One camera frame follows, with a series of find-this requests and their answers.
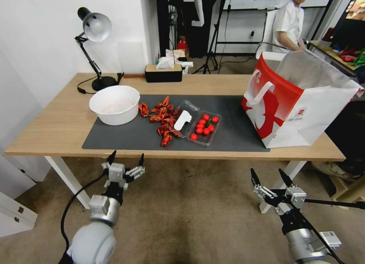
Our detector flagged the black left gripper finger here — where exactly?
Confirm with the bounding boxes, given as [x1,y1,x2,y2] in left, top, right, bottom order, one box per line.
[101,150,117,177]
[125,153,146,182]

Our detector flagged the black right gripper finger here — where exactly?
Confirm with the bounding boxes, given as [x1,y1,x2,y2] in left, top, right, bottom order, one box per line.
[278,168,299,191]
[250,168,278,201]

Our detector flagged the clear disposable takeout box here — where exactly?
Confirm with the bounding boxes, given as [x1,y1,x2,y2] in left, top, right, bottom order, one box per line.
[167,99,223,147]

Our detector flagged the red white delivery bag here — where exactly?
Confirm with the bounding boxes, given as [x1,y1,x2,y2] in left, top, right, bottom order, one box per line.
[241,51,365,149]

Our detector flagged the black tissue box wooden lid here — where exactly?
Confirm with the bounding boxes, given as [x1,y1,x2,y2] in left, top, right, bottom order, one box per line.
[144,56,183,83]

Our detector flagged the white plastic bag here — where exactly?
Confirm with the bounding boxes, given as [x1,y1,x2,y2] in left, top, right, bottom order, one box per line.
[165,48,186,62]

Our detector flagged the red box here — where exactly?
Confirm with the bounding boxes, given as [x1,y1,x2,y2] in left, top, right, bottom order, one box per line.
[177,35,189,58]

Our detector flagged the white round bowl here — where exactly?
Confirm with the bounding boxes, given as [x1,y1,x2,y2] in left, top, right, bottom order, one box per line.
[89,85,141,126]

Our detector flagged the grey shoe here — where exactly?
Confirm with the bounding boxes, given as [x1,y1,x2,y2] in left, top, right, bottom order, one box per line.
[310,161,362,181]

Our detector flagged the dark grey table mat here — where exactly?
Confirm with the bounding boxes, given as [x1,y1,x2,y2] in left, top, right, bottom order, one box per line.
[82,94,271,153]

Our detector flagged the wooden table white legs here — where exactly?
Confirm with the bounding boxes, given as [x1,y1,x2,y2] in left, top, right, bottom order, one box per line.
[4,72,347,214]

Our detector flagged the white drawer cabinet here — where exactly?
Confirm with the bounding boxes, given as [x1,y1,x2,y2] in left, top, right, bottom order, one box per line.
[0,155,38,238]

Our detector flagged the wooden side table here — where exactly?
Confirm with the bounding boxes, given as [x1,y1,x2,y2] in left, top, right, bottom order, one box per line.
[309,40,365,78]

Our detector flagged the black desk lamp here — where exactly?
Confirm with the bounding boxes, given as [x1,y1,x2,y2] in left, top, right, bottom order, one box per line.
[74,7,117,92]

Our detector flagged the black tripod stand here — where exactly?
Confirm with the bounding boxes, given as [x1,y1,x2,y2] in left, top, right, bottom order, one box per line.
[191,0,230,75]

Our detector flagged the white chair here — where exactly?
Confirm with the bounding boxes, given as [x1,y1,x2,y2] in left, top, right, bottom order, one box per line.
[255,9,288,60]

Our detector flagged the person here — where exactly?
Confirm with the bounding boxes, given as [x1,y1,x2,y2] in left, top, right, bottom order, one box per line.
[272,0,312,52]

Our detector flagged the dark monitor screen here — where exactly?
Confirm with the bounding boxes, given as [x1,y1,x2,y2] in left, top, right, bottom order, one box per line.
[332,0,365,49]

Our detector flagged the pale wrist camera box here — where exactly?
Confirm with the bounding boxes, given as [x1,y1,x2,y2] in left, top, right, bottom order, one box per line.
[276,186,307,216]
[104,163,129,190]

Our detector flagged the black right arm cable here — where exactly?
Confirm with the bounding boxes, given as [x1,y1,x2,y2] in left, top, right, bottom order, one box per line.
[304,198,365,210]

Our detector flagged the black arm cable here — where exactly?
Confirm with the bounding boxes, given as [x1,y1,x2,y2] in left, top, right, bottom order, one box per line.
[58,171,111,264]
[304,198,365,210]

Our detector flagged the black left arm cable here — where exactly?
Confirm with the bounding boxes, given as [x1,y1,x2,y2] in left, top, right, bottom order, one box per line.
[58,171,111,264]

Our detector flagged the black lamp power cord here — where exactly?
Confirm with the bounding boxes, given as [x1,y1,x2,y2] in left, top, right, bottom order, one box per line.
[76,76,99,95]

